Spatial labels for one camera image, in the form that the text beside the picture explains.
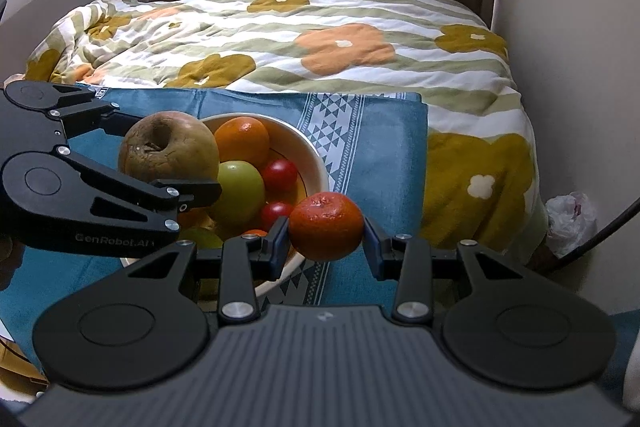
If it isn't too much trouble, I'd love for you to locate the floral striped blanket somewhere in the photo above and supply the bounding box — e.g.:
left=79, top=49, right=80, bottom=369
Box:
left=5, top=0, right=548, bottom=258

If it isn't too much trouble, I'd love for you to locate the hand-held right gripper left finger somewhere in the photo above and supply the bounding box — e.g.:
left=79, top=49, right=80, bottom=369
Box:
left=127, top=215, right=292, bottom=324

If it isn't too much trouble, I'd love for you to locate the black cable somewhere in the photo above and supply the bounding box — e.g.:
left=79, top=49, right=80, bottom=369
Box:
left=550, top=197, right=640, bottom=270

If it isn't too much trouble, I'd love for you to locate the red cherry tomato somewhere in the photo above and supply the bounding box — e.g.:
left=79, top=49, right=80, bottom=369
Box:
left=260, top=202, right=296, bottom=230

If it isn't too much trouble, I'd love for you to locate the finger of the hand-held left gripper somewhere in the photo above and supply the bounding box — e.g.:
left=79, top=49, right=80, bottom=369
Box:
left=57, top=146, right=222, bottom=233
left=50, top=86, right=135, bottom=141

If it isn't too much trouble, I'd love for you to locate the teal patterned tablecloth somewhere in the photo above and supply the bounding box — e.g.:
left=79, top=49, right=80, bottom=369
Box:
left=0, top=84, right=431, bottom=358

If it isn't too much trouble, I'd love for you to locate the cream oval bowl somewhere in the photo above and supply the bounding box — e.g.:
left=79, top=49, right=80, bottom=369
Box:
left=120, top=113, right=331, bottom=303

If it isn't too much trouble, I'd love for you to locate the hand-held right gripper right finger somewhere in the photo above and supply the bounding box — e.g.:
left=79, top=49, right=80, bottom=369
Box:
left=362, top=217, right=523, bottom=325

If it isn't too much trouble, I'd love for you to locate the green apple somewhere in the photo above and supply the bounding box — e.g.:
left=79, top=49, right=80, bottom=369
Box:
left=209, top=160, right=266, bottom=230
left=177, top=227, right=224, bottom=250

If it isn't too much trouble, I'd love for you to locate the white plastic bag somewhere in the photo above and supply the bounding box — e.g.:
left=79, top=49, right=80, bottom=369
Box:
left=545, top=191, right=598, bottom=258

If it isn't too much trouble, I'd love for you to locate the large brown apple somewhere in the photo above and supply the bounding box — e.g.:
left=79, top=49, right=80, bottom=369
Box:
left=118, top=111, right=221, bottom=185

